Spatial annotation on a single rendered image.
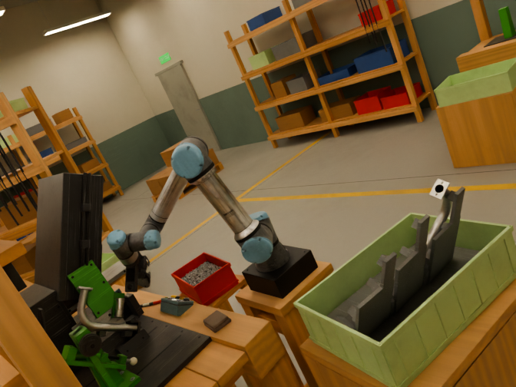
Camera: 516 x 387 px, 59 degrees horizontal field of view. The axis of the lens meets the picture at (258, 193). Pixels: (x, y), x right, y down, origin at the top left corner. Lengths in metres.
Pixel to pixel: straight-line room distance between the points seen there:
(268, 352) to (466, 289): 0.69
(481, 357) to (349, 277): 0.49
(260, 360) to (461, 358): 0.65
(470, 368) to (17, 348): 1.19
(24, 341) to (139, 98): 11.16
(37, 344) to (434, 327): 1.06
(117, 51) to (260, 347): 11.11
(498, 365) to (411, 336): 0.33
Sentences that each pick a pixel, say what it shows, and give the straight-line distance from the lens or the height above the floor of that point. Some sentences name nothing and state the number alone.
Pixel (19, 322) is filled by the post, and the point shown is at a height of 1.41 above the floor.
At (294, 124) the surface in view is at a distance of 8.00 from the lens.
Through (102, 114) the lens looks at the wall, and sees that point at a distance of 11.80.
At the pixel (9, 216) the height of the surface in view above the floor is 1.30.
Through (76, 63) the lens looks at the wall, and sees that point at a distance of 11.88.
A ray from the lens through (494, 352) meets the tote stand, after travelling 1.57.
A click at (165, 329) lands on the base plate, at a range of 2.02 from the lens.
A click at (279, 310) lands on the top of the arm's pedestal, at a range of 1.83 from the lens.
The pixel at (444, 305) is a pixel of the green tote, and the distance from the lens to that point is 1.45.
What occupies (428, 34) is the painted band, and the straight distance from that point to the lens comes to 6.85.
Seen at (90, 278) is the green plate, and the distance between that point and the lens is 2.02.
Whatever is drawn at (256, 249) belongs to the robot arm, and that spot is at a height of 1.11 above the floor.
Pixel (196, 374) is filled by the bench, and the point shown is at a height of 0.88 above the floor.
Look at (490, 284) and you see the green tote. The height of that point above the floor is 0.85.
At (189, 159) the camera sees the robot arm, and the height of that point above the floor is 1.52.
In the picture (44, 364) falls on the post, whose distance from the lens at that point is 1.33.
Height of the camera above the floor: 1.77
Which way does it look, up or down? 16 degrees down
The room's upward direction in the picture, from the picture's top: 25 degrees counter-clockwise
